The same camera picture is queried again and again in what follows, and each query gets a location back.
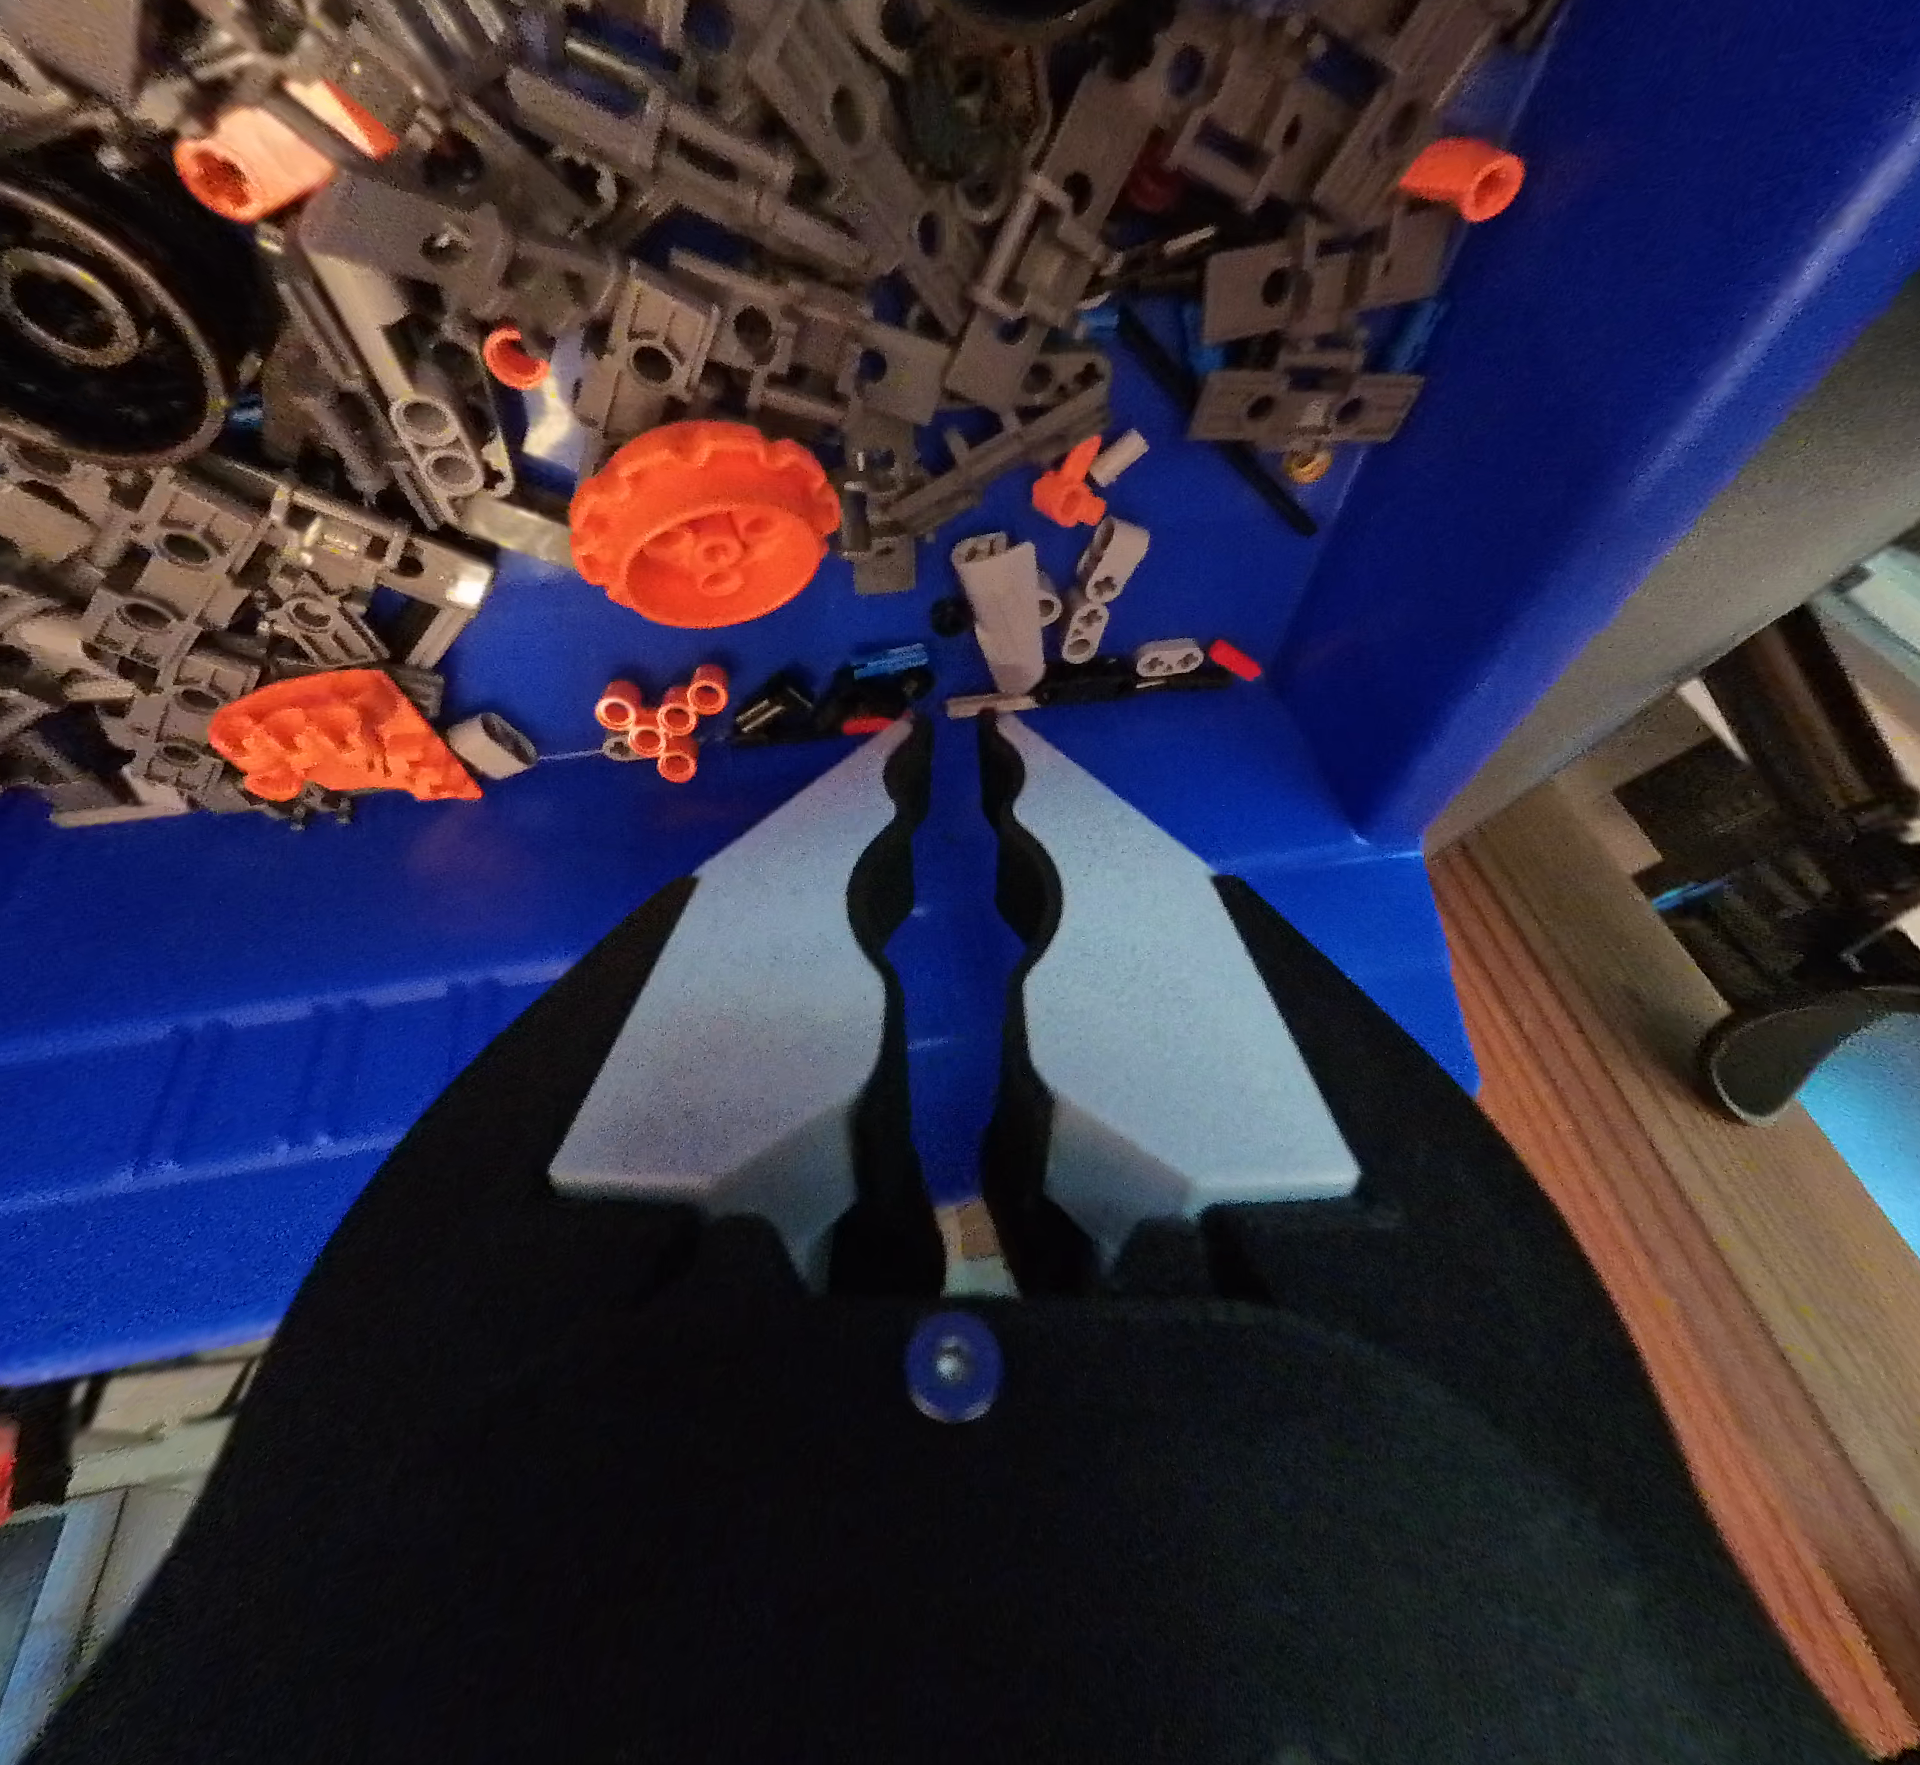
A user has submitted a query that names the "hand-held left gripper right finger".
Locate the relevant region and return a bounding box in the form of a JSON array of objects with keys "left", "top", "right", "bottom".
[{"left": 974, "top": 715, "right": 1365, "bottom": 1288}]

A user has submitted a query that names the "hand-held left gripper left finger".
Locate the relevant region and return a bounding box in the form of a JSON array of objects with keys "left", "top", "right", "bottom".
[{"left": 548, "top": 715, "right": 950, "bottom": 1288}]

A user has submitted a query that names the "small orange pin hub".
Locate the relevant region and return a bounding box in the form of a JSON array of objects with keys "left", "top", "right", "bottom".
[{"left": 595, "top": 663, "right": 733, "bottom": 784}]

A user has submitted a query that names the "blue plastic storage bin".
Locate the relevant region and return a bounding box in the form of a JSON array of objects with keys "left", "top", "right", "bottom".
[{"left": 0, "top": 0, "right": 1920, "bottom": 1393}]

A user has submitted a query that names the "pile of grey building pieces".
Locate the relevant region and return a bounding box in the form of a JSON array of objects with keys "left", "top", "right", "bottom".
[{"left": 0, "top": 0, "right": 1637, "bottom": 829}]

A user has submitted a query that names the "orange wedge plate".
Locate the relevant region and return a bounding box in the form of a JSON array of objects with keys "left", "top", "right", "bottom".
[{"left": 208, "top": 667, "right": 484, "bottom": 806}]

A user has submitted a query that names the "orange sprocket wheel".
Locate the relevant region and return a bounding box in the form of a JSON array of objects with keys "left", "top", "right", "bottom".
[{"left": 569, "top": 422, "right": 842, "bottom": 629}]

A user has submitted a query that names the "plywood table edge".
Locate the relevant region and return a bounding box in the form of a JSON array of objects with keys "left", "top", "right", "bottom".
[{"left": 1432, "top": 775, "right": 1920, "bottom": 1758}]

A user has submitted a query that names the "black chair base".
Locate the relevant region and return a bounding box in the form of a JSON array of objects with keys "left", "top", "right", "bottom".
[{"left": 1612, "top": 610, "right": 1920, "bottom": 1124}]

